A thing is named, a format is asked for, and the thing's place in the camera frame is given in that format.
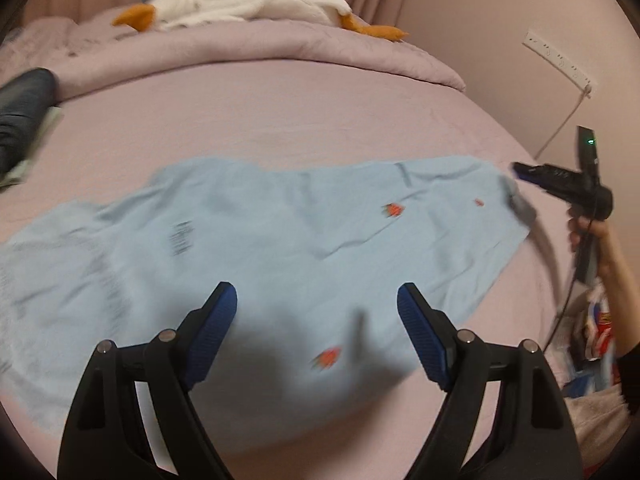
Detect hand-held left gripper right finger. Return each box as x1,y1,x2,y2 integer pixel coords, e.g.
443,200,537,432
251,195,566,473
396,282,583,480

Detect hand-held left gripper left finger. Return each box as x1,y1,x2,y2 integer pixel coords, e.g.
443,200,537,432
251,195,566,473
57,281,238,480

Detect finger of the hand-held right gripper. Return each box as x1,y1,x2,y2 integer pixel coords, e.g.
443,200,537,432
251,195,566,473
512,161,558,195
502,179,539,227

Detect light blue denim pants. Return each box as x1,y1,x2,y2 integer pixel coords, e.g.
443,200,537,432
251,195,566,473
0,155,533,453

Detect person's right forearm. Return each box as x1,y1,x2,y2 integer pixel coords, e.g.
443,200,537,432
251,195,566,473
592,240,640,411

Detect person's right hand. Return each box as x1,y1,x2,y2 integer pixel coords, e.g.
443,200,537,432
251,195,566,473
567,216,613,263

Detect red blue printed bag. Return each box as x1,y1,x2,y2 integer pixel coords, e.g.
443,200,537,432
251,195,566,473
580,287,616,363

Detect person's pink fleece trousers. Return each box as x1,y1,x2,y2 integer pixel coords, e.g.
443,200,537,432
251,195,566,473
562,387,637,471

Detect pink bed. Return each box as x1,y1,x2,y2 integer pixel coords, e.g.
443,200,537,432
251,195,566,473
0,55,573,480

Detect pink quilt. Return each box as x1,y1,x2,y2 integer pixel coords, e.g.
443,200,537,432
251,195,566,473
0,14,467,107

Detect dark rolled clothing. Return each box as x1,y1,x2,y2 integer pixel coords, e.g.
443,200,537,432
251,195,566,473
0,67,58,173

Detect white goose plush toy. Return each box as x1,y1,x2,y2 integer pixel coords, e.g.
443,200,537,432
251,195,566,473
111,0,408,42

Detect white power cable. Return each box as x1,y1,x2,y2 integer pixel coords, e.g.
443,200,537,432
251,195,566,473
534,85,593,161

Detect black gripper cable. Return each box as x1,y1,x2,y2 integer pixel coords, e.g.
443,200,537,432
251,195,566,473
544,200,601,356

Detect white wall power strip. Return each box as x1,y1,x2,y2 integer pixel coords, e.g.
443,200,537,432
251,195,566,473
522,29,598,100

